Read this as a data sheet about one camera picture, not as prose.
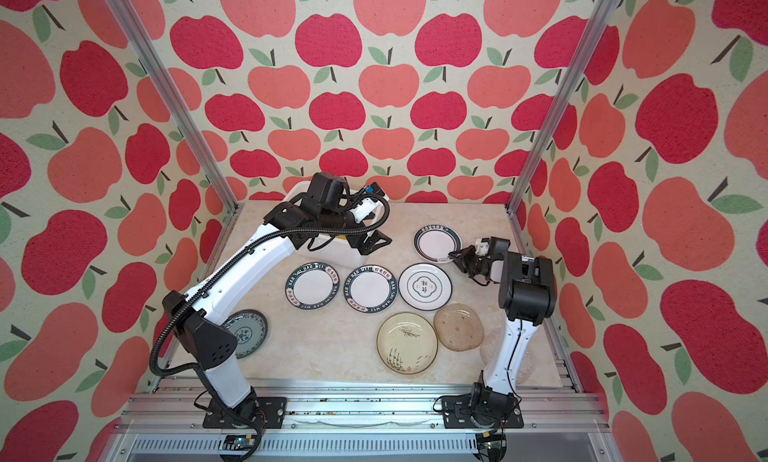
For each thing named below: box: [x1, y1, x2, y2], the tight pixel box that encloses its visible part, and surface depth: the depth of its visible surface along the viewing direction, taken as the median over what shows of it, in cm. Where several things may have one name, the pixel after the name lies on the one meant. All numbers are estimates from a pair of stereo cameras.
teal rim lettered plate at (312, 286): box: [285, 262, 341, 311], surface depth 98 cm
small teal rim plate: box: [413, 224, 463, 264], surface depth 112 cm
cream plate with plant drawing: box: [376, 312, 438, 375], surface depth 86 cm
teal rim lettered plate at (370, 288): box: [343, 264, 398, 314], surface depth 100 cm
